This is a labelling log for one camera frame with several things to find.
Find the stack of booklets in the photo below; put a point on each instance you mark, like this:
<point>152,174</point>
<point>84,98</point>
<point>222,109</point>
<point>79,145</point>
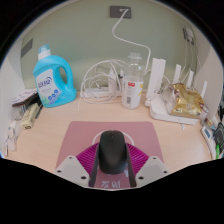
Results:
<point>25,97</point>

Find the black computer mouse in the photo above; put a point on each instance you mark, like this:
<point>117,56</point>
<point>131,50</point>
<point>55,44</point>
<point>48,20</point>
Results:
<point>113,151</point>

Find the grey blank wall plate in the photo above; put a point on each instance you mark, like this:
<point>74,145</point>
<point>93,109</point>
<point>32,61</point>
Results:
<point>27,48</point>

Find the yellow small box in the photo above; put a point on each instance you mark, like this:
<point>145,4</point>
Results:
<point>29,116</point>

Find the pink mouse pad with drawing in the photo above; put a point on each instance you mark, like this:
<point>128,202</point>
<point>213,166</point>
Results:
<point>83,136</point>

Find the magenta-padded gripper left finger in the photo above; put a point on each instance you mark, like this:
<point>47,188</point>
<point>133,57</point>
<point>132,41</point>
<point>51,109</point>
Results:
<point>71,168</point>

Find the white plastic packet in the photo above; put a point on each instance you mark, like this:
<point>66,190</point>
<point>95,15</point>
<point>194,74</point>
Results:
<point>12,136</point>

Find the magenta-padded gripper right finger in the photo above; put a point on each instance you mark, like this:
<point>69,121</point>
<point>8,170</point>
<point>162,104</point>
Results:
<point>153,168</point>

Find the white router with antennas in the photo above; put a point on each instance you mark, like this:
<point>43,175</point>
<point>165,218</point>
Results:
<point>160,111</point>

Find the white power strip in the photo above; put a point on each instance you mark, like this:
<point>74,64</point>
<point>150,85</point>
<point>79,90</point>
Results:
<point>100,93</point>

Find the clear plastic bottle white label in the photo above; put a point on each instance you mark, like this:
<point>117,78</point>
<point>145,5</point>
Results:
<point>132,90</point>

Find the gold foil bag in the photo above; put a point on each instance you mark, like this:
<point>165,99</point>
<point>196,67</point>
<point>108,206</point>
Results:
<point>186,101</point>

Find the grey wall socket plate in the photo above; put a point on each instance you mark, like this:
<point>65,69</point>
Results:
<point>120,12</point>

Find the white wall charger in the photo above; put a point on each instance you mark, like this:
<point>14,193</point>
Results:
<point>189,35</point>

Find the blue detergent bottle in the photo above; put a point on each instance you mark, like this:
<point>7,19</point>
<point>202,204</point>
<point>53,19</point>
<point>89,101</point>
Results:
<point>50,83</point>

